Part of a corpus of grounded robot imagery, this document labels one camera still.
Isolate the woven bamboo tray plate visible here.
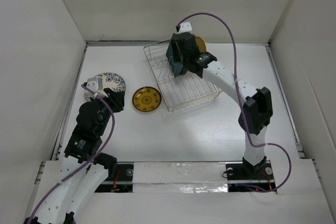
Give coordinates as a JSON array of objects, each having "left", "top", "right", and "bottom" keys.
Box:
[{"left": 195, "top": 36, "right": 207, "bottom": 55}]

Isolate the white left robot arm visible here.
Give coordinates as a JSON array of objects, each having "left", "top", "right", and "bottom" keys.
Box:
[{"left": 24, "top": 88, "right": 125, "bottom": 223}]

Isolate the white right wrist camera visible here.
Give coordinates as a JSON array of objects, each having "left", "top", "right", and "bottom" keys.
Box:
[{"left": 176, "top": 22, "right": 193, "bottom": 34}]

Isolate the silver wire dish rack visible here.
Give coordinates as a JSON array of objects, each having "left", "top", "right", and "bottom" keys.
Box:
[{"left": 143, "top": 40, "right": 221, "bottom": 113}]

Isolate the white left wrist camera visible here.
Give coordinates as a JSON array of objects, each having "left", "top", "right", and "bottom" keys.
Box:
[{"left": 84, "top": 77, "right": 108, "bottom": 99}]

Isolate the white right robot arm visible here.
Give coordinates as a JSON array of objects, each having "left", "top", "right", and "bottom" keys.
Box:
[{"left": 166, "top": 32, "right": 273, "bottom": 178}]

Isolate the square teal plate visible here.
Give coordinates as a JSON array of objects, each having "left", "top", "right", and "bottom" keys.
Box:
[{"left": 165, "top": 42, "right": 188, "bottom": 77}]

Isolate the blue floral white plate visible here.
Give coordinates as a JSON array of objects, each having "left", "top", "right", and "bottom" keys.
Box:
[{"left": 84, "top": 72, "right": 126, "bottom": 101}]

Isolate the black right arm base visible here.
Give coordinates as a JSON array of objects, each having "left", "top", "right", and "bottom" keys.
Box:
[{"left": 222, "top": 161, "right": 276, "bottom": 193}]

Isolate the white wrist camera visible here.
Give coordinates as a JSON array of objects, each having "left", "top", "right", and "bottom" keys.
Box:
[
  {"left": 84, "top": 77, "right": 108, "bottom": 99},
  {"left": 176, "top": 22, "right": 193, "bottom": 34}
]

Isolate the yellow patterned brown-rimmed plate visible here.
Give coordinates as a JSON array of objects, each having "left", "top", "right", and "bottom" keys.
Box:
[{"left": 132, "top": 86, "right": 162, "bottom": 113}]

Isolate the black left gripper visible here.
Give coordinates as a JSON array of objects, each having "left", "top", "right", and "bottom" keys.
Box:
[{"left": 90, "top": 87, "right": 124, "bottom": 135}]

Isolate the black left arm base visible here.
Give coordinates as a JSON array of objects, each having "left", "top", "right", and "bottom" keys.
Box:
[{"left": 95, "top": 162, "right": 134, "bottom": 193}]

